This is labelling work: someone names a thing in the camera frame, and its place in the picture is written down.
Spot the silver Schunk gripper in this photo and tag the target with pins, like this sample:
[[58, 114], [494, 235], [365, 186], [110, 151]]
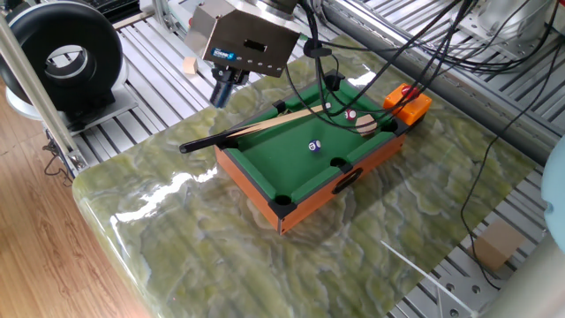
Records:
[[251, 48]]

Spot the mini green felt pool table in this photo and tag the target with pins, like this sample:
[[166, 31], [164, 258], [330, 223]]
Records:
[[282, 163]]

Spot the blue striped pool ball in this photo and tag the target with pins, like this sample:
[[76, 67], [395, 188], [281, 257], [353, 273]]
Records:
[[314, 146]]

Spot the maroon striped pool ball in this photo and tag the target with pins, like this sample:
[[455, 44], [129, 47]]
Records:
[[350, 115]]

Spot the wooden cube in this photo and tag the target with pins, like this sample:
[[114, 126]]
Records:
[[366, 125], [190, 65]]

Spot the light wooden slat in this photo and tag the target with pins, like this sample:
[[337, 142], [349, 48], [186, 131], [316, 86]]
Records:
[[132, 20]]

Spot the black keyboard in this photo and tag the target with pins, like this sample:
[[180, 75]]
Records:
[[115, 9]]

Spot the green marble pattern mat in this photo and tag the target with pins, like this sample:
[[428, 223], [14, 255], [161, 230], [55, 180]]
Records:
[[220, 265]]

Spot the orange box red push button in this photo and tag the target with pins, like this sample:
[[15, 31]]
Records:
[[407, 106]]

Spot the white zip tie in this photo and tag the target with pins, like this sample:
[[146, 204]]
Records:
[[419, 270]]

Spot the brown cardboard box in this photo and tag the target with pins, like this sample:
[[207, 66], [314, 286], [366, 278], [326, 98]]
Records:
[[496, 245]]

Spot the aluminium frame post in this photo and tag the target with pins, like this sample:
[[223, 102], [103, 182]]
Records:
[[161, 13], [39, 95]]

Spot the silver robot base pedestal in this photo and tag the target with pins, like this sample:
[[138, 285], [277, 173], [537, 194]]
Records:
[[521, 26]]

